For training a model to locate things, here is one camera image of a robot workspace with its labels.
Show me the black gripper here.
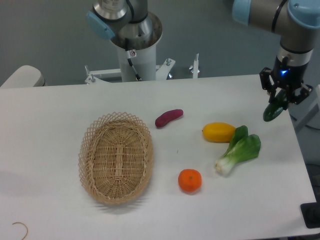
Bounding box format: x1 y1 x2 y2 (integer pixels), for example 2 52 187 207
259 58 313 110

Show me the green cucumber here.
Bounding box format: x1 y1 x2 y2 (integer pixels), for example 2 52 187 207
262 89 288 122

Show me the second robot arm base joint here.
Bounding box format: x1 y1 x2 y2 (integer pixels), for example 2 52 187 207
86 0 154 50

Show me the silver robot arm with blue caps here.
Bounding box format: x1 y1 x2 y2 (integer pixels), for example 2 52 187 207
232 0 320 109

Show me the woven wicker basket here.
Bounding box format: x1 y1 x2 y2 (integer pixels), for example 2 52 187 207
78 112 154 205

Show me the green bok choy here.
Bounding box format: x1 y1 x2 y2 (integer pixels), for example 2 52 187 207
214 125 262 176

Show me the yellow mango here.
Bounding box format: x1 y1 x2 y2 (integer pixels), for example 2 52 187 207
202 122 236 143

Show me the purple sweet potato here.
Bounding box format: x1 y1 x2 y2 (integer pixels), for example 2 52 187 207
154 109 184 128

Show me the black device at table edge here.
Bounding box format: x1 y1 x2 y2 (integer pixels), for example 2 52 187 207
300 202 320 229

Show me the orange tangerine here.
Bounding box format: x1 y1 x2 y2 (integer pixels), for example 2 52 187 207
178 169 202 193

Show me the white rounded chair part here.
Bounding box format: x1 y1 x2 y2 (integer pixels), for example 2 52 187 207
0 65 47 89

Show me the thin brown rubber band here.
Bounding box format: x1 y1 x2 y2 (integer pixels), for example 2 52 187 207
12 221 30 240

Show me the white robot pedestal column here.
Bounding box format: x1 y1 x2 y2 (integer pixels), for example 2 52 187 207
111 11 163 83

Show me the black cable on pedestal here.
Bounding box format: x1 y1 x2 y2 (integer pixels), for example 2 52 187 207
124 37 143 82

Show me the white metal base frame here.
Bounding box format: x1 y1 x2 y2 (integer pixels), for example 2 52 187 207
84 53 201 85

